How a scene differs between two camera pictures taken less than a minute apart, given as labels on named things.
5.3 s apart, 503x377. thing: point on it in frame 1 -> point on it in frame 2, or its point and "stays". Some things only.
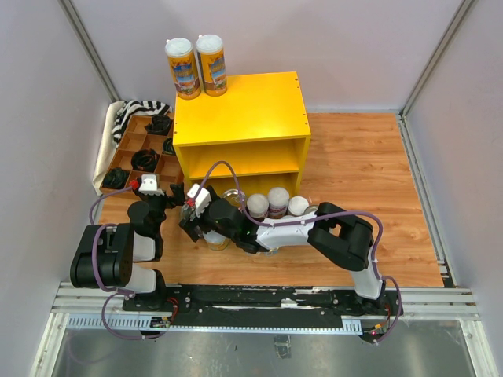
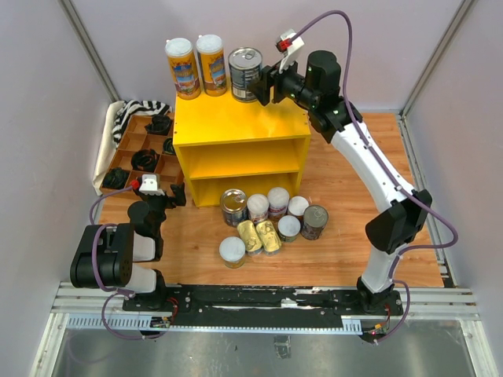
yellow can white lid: [216, 241] -> [232, 250]
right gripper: [190, 226] -> [269, 78]
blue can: [186, 211] -> [246, 67]
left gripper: [178, 190] stays
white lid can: [297, 206] stays
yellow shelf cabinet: [258, 127] stays
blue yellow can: [183, 67] stays
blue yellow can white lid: [211, 54] stays
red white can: [277, 199] stays
